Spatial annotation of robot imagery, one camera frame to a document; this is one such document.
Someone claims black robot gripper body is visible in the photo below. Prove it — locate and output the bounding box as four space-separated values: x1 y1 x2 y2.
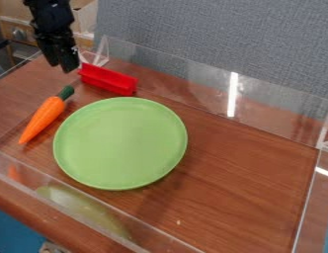
22 0 76 42

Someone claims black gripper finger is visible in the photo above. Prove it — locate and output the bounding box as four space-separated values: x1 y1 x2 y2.
36 38 57 66
55 37 79 73

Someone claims orange toy carrot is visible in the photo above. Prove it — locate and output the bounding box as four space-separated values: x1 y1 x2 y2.
18 85 73 144

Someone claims cardboard box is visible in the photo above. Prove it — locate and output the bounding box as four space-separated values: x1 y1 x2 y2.
0 0 97 33

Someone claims red plastic block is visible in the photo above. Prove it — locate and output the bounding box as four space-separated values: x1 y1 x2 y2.
77 63 137 96

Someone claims wooden shelf unit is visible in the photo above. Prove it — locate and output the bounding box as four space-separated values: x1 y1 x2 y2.
0 16 93 50

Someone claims green round plate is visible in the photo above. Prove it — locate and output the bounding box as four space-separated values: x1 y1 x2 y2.
53 98 187 191

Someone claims clear acrylic tray enclosure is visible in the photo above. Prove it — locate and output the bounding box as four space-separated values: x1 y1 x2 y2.
0 42 328 253

